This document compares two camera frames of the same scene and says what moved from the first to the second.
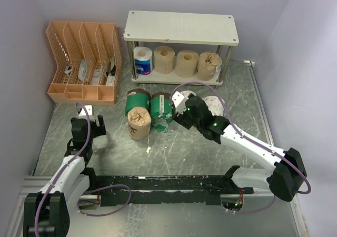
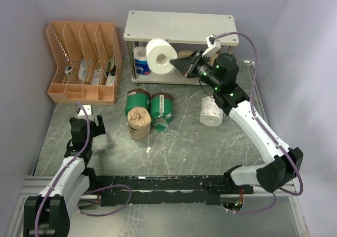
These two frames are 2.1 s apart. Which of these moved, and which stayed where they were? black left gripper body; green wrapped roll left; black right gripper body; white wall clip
Moved: black right gripper body
Stayed: green wrapped roll left; white wall clip; black left gripper body
